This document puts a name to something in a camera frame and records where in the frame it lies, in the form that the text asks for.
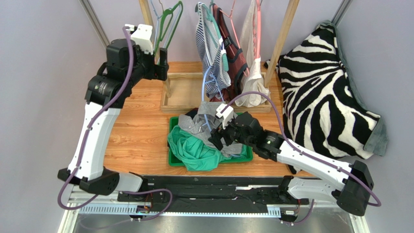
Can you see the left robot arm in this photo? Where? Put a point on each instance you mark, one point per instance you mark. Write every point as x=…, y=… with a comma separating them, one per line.
x=105, y=97

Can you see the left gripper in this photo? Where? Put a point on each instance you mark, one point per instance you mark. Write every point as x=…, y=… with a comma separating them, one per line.
x=163, y=67

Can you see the green plastic tray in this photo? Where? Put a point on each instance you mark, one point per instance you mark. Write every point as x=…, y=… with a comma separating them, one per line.
x=174, y=161

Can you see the blue striped tank top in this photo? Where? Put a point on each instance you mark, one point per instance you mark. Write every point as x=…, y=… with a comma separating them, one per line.
x=218, y=79

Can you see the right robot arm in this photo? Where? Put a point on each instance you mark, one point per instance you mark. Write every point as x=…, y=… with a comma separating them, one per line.
x=310, y=161

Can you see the green velvet hanger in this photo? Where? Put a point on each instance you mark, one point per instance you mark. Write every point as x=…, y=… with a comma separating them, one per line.
x=171, y=26

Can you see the navy maroon tank top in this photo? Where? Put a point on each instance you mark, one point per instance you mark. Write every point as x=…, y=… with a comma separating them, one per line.
x=192, y=113

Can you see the green tank top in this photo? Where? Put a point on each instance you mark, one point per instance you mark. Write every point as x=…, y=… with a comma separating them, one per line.
x=192, y=151

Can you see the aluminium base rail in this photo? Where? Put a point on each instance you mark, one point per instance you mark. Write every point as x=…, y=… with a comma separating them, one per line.
x=280, y=198

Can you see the white tank top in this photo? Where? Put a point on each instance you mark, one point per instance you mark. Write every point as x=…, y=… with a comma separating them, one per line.
x=254, y=81

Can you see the grey tank top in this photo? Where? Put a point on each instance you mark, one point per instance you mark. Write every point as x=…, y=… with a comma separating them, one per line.
x=196, y=127

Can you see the light blue plastic hanger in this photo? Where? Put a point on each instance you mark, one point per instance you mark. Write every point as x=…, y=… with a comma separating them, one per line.
x=203, y=95

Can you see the thin pink wire hanger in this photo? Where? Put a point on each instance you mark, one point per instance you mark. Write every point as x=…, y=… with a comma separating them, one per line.
x=230, y=16

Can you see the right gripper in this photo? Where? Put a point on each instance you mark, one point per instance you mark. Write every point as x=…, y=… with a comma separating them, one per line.
x=224, y=134

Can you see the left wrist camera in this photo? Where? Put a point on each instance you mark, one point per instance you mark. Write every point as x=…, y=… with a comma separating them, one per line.
x=141, y=35

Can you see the teal plastic hanger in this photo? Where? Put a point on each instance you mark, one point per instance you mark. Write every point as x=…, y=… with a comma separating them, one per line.
x=214, y=40

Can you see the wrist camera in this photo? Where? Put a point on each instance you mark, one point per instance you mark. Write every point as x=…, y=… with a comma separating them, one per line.
x=225, y=113
x=141, y=35

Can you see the wooden clothes rack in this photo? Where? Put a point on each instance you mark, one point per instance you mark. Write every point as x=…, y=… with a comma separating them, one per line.
x=178, y=94

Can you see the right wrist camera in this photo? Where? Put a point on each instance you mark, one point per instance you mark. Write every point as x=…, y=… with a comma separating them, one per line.
x=225, y=113

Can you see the maroon printed tank top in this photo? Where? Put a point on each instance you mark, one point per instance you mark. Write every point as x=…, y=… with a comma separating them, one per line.
x=236, y=61

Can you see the zebra print blanket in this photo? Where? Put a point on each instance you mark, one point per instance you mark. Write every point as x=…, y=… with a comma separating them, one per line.
x=323, y=109

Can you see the pink plastic hanger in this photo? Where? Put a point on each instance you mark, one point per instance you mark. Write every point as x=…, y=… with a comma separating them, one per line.
x=257, y=29

